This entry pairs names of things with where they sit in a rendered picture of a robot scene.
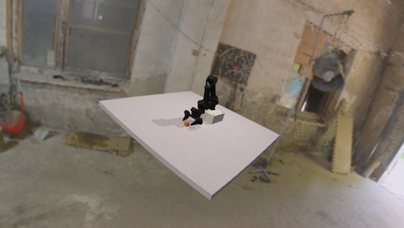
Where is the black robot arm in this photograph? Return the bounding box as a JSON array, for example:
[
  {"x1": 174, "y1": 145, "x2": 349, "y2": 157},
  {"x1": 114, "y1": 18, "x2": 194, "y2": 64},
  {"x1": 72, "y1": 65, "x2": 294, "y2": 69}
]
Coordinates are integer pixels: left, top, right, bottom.
[{"x1": 191, "y1": 75, "x2": 218, "y2": 116}]

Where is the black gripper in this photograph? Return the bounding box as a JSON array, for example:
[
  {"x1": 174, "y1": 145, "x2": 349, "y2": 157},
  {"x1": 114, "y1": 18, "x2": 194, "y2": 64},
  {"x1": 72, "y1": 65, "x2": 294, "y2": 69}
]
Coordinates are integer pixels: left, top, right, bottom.
[{"x1": 182, "y1": 110, "x2": 203, "y2": 126}]

